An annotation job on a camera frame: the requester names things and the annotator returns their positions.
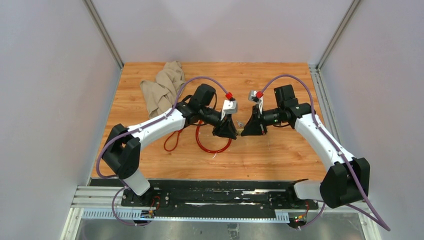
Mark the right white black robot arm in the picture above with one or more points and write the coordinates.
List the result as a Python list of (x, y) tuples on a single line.
[(347, 177)]

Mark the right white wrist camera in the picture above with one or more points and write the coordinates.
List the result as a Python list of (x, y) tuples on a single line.
[(257, 97)]

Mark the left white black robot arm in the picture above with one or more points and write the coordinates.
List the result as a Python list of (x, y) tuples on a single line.
[(123, 147)]

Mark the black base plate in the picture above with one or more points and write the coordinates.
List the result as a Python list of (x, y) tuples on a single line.
[(210, 201)]

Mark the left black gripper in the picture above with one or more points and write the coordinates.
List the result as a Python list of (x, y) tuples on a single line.
[(225, 128)]

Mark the silver key with ring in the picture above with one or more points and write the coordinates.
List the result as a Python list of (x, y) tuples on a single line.
[(240, 124)]

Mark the red cable lock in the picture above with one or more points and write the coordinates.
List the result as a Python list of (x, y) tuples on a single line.
[(208, 142)]

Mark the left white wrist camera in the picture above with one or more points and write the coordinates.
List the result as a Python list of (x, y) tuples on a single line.
[(230, 105)]

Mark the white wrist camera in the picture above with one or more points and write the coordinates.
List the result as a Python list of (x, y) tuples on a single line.
[(230, 105), (257, 97)]

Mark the beige cloth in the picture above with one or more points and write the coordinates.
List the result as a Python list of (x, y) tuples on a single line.
[(161, 93)]

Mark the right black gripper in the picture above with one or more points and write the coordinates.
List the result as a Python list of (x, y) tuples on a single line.
[(256, 125)]

